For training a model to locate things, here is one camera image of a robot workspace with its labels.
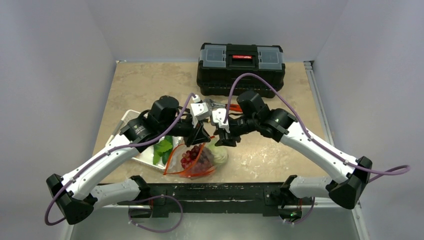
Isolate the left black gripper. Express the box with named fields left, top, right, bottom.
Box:
left=159, top=114, right=211, bottom=147

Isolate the green cabbage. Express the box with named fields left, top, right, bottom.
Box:
left=206, top=138, right=229, bottom=166

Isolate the light red grape bunch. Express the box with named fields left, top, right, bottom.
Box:
left=180, top=145, right=213, bottom=171

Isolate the clear zip top bag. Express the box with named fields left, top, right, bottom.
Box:
left=163, top=137, right=229, bottom=179

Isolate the orange carrot green top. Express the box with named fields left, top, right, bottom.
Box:
left=178, top=167, right=216, bottom=179

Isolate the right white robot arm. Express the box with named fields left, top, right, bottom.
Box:
left=211, top=91, right=373, bottom=210

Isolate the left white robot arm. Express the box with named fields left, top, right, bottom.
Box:
left=44, top=94, right=211, bottom=226

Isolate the green leafy vegetable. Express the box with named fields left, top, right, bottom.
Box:
left=152, top=139, right=169, bottom=165

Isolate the green cucumber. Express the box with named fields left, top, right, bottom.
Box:
left=161, top=135, right=174, bottom=166

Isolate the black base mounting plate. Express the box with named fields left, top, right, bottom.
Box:
left=120, top=182, right=313, bottom=219

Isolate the black plastic toolbox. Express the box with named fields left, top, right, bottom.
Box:
left=196, top=42, right=286, bottom=96

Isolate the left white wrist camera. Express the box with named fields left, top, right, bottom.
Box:
left=190, top=94, right=212, bottom=127

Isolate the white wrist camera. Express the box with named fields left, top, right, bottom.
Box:
left=210, top=108, right=230, bottom=133
left=190, top=94, right=212, bottom=127

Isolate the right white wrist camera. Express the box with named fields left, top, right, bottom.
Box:
left=210, top=108, right=230, bottom=133

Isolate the adjustable wrench red handle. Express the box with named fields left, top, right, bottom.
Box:
left=204, top=98, right=243, bottom=113

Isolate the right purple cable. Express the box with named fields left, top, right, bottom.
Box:
left=223, top=72, right=411, bottom=184

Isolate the aluminium frame rail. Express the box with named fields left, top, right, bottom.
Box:
left=68, top=184, right=361, bottom=210

